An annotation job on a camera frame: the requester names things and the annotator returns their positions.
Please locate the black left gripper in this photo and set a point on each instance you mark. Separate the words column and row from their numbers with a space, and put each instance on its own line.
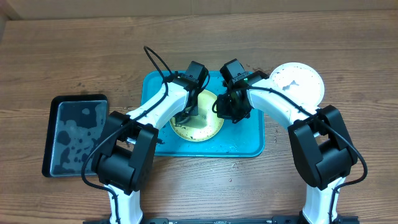
column 192, row 111

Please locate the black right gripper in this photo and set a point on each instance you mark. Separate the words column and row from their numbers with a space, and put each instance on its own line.
column 226, row 109

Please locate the yellow-rimmed plate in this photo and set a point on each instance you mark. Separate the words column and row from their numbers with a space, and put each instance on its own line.
column 202, row 126

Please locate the white plate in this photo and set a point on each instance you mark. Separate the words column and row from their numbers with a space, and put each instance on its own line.
column 300, row 80

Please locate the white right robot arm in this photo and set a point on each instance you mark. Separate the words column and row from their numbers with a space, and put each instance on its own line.
column 322, row 149

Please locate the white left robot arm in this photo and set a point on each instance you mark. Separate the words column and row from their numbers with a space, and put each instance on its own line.
column 124, row 157

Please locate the blue plastic tray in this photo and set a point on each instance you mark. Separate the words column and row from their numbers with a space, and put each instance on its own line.
column 242, row 137

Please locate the black water tray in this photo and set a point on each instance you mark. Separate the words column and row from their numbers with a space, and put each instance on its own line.
column 74, row 129

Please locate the cardboard backdrop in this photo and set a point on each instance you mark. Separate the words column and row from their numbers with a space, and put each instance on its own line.
column 71, row 9

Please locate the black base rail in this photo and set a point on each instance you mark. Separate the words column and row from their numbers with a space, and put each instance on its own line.
column 274, row 220

